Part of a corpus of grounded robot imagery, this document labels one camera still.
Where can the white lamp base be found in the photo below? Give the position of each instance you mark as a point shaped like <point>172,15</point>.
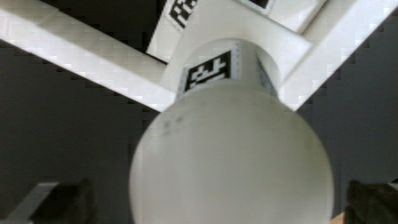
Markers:
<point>204,21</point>

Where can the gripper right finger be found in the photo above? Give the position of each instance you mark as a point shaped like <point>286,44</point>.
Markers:
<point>371,203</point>

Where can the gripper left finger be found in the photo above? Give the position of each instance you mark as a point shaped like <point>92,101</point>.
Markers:
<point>58,203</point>

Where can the white U-shaped fence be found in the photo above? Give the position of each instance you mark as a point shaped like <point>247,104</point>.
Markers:
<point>40,30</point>

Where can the white lamp bulb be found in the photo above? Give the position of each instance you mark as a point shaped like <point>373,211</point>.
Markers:
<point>229,163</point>

